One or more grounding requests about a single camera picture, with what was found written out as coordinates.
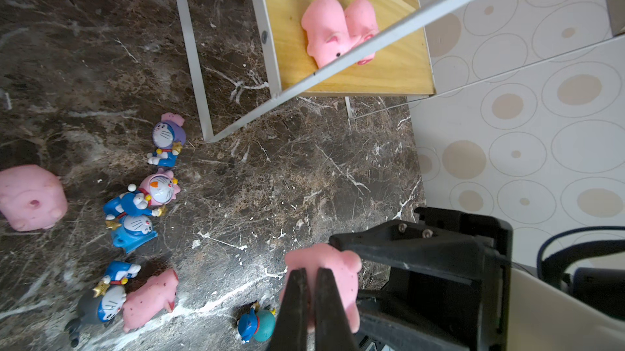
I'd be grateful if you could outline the Doraemon figure purple pink hat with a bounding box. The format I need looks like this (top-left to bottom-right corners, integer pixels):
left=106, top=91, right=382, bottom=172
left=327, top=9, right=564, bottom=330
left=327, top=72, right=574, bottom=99
left=146, top=113, right=187, bottom=169

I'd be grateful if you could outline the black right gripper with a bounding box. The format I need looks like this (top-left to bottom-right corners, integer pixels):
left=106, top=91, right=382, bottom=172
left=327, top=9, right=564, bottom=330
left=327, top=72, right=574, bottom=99
left=329, top=208, right=513, bottom=350

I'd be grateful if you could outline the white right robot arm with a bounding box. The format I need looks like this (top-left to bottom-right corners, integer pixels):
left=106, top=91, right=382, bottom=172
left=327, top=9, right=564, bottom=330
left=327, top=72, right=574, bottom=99
left=330, top=208, right=624, bottom=350

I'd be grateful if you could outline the Doraemon figure teal ball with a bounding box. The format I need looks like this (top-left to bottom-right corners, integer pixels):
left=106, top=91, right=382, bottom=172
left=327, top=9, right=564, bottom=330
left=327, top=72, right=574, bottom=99
left=237, top=302, right=277, bottom=344

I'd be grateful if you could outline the pink pig toy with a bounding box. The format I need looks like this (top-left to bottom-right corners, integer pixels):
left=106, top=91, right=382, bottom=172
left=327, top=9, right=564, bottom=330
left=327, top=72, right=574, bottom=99
left=344, top=0, right=379, bottom=50
left=280, top=244, right=362, bottom=334
left=123, top=268, right=179, bottom=333
left=301, top=0, right=359, bottom=69
left=1, top=165, right=68, bottom=232

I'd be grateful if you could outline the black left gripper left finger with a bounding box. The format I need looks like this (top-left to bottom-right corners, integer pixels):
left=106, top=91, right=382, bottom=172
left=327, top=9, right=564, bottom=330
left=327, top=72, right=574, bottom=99
left=267, top=269, right=309, bottom=351

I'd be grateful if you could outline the white metal wooden shelf rack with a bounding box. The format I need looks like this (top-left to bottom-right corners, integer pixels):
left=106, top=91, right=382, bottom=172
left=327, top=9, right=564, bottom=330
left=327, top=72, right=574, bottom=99
left=176, top=0, right=473, bottom=143

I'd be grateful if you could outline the Doraemon figure grey costume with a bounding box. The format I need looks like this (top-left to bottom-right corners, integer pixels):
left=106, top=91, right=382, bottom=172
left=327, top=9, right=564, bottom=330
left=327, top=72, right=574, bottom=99
left=64, top=261, right=142, bottom=348

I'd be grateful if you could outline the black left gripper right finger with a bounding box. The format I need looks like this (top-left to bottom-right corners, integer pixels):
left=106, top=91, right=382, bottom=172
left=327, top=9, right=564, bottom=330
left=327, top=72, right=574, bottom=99
left=314, top=268, right=358, bottom=351

